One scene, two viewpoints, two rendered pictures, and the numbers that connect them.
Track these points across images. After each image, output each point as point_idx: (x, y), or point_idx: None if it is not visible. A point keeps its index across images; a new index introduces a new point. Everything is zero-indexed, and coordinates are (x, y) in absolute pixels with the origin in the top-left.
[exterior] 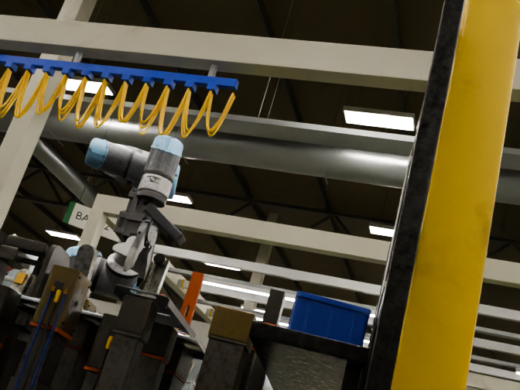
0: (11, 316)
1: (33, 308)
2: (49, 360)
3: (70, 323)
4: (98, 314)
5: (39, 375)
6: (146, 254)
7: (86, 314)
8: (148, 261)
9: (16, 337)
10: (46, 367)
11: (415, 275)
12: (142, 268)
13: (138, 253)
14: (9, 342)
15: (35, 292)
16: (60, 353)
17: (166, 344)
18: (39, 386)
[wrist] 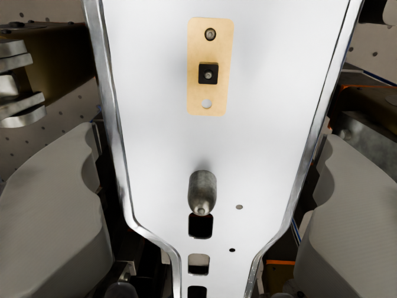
0: (305, 187)
1: (172, 233)
2: (365, 80)
3: (384, 92)
4: (336, 84)
5: (364, 74)
6: (105, 232)
7: (257, 132)
8: (42, 196)
9: (116, 226)
10: (358, 77)
11: None
12: (93, 173)
13: (353, 183)
14: (119, 224)
15: (91, 291)
16: (342, 83)
17: None
18: (354, 68)
